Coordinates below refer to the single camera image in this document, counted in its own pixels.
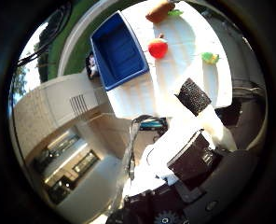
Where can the brown potato toy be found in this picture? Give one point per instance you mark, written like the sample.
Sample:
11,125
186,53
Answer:
158,12

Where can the green and yellow plush toy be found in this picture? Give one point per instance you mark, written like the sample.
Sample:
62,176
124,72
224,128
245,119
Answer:
210,58

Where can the white striped tablecloth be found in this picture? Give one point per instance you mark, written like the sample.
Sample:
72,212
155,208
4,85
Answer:
178,40

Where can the person in white shirt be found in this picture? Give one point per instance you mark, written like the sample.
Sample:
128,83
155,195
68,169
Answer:
92,67

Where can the teal tool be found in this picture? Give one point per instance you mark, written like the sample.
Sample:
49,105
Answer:
152,125

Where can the red plush apple toy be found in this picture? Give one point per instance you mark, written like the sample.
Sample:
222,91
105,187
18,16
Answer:
158,48

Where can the blue plastic container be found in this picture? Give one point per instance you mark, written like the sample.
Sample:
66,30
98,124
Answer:
119,53

